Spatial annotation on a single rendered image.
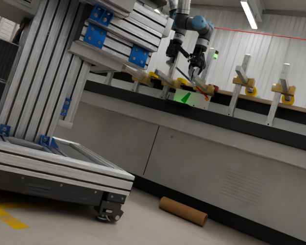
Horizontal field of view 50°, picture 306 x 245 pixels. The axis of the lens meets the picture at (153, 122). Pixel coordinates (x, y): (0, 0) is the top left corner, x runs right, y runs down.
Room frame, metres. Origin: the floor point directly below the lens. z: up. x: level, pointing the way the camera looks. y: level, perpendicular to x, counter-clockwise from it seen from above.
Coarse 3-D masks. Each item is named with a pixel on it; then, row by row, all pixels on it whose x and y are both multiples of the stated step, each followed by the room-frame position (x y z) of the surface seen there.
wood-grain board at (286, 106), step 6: (126, 72) 2.73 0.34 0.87; (192, 84) 2.43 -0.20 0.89; (222, 90) 2.33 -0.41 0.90; (240, 96) 2.26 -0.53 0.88; (246, 96) 2.24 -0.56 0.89; (252, 96) 2.23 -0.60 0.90; (258, 102) 2.22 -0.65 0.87; (264, 102) 2.19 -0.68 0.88; (270, 102) 2.17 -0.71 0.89; (288, 108) 2.12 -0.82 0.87; (294, 108) 2.10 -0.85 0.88; (300, 108) 2.08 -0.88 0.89
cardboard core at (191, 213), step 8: (160, 200) 2.08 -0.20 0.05; (168, 200) 2.07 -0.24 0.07; (160, 208) 2.10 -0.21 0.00; (168, 208) 2.05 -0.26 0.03; (176, 208) 2.03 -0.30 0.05; (184, 208) 2.02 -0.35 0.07; (192, 208) 2.02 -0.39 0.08; (184, 216) 2.01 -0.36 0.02; (192, 216) 1.98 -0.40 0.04; (200, 216) 1.96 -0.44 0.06; (200, 224) 1.96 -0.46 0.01
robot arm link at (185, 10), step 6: (180, 0) 1.84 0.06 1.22; (186, 0) 1.84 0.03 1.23; (180, 6) 1.85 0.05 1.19; (186, 6) 1.85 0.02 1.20; (180, 12) 1.86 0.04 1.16; (186, 12) 1.86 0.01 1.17; (174, 18) 1.89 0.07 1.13; (180, 18) 1.87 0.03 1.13; (186, 18) 1.86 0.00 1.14; (174, 24) 1.90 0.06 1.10; (180, 24) 1.88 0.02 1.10
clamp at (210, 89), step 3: (195, 87) 2.21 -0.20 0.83; (207, 87) 2.17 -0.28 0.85; (210, 87) 2.16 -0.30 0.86; (213, 87) 2.17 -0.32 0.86; (204, 90) 2.18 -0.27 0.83; (207, 90) 2.17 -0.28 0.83; (210, 90) 2.16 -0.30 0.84; (213, 90) 2.19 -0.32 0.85; (207, 93) 2.21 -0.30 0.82; (210, 93) 2.18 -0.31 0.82
